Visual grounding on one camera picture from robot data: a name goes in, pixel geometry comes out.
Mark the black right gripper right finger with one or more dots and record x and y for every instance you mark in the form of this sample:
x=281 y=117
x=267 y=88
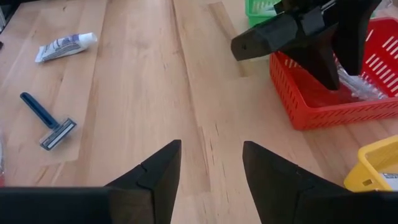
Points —
x=286 y=199

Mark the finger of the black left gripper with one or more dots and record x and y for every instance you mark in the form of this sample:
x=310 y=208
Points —
x=317 y=59
x=354 y=40

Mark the nail clipper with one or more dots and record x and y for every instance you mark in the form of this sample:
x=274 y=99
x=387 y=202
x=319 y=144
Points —
x=363 y=88

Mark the red plastic basket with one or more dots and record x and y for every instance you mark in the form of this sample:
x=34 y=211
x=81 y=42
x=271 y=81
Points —
x=311 y=112

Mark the green plastic basket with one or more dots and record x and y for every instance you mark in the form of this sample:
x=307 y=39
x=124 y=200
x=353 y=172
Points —
x=258 y=18

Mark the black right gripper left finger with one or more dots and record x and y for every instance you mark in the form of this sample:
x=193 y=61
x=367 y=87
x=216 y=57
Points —
x=140 y=199

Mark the yellow plastic basket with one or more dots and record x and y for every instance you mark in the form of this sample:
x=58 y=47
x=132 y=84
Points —
x=367 y=174

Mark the grey-blue printed toothpaste tube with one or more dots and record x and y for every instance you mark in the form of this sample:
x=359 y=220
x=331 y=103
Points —
x=62 y=46

